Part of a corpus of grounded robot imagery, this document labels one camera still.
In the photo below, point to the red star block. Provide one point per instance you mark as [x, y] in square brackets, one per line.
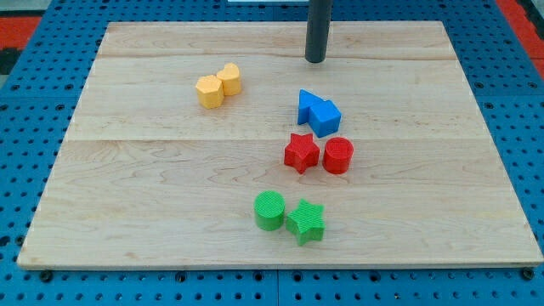
[301, 152]

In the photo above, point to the green cylinder block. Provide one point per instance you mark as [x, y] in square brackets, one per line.
[269, 209]

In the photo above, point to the light wooden board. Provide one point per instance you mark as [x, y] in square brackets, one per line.
[147, 178]

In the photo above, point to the blue triangle block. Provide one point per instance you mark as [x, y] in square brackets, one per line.
[306, 99]

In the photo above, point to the blue cube block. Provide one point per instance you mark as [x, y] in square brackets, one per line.
[324, 118]

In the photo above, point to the red cylinder block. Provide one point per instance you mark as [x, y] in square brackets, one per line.
[338, 154]

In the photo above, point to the green star block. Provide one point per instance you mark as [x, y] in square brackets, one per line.
[306, 222]

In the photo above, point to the yellow heart block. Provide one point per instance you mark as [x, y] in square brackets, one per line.
[230, 76]

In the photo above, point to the yellow hexagon block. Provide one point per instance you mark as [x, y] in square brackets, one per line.
[210, 91]

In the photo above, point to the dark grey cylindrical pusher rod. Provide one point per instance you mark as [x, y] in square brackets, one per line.
[318, 24]

